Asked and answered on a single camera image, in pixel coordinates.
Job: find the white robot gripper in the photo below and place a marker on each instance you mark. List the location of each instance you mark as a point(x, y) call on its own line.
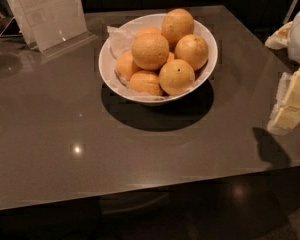
point(286, 111)

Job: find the large orange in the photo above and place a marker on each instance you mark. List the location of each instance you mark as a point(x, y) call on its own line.
point(150, 51)

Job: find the front right orange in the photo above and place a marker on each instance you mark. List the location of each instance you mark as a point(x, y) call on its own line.
point(176, 77)

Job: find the small hidden middle orange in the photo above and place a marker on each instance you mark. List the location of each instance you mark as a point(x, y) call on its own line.
point(171, 57)

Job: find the top back orange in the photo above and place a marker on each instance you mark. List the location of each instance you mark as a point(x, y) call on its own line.
point(177, 24)

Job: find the front left orange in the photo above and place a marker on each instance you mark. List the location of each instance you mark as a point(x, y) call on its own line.
point(146, 82)

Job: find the white ceramic bowl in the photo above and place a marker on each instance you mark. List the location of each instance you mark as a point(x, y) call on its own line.
point(203, 74)

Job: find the back left orange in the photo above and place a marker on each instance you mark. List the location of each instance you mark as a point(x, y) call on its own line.
point(147, 30)

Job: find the white paper bowl liner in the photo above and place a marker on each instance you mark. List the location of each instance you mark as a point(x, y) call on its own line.
point(119, 41)

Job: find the clear acrylic sign holder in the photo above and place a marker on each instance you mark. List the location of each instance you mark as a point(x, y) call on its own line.
point(51, 26)

